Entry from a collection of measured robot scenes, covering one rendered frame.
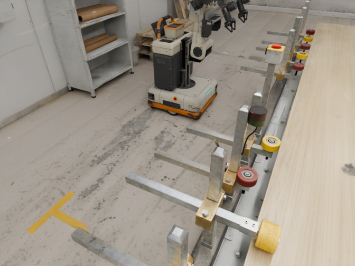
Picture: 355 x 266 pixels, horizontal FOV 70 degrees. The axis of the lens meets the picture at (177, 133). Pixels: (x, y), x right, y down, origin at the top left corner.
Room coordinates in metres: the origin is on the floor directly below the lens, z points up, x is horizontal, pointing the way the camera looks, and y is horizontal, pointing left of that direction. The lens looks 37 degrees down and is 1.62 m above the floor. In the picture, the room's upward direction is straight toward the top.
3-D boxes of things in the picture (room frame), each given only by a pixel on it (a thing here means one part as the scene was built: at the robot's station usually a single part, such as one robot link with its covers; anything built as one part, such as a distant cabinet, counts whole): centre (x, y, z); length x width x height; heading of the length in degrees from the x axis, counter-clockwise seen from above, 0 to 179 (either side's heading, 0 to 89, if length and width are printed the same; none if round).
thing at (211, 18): (2.63, -0.33, 0.99); 0.28 x 0.16 x 0.22; 152
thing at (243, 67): (1.86, -0.71, 0.80); 0.43 x 0.03 x 0.04; 62
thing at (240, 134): (0.74, -0.23, 0.93); 0.04 x 0.04 x 0.48; 62
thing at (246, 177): (0.68, -0.27, 0.85); 0.08 x 0.08 x 0.11
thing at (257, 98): (0.97, -0.35, 0.87); 0.04 x 0.04 x 0.48; 62
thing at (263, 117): (0.72, -0.27, 1.16); 0.06 x 0.06 x 0.02
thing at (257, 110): (0.72, -0.27, 1.06); 0.06 x 0.06 x 0.22; 62
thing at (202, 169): (0.77, -0.09, 0.84); 0.43 x 0.03 x 0.04; 62
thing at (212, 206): (0.50, -0.10, 0.95); 0.14 x 0.06 x 0.05; 152
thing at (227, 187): (0.72, -0.22, 0.85); 0.14 x 0.06 x 0.05; 152
